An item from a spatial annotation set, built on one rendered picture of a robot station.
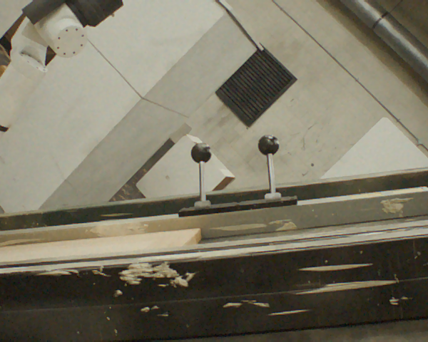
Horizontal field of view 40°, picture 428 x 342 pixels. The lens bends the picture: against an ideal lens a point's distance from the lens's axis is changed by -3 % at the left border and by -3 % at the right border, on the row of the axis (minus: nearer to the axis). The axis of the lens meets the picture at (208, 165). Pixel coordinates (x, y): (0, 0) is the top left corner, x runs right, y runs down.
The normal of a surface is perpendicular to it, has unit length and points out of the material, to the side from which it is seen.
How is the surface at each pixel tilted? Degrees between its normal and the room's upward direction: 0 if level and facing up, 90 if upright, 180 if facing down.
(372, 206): 90
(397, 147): 90
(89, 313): 90
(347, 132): 90
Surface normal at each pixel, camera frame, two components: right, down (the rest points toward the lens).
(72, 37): 0.56, 0.58
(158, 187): -0.26, -0.05
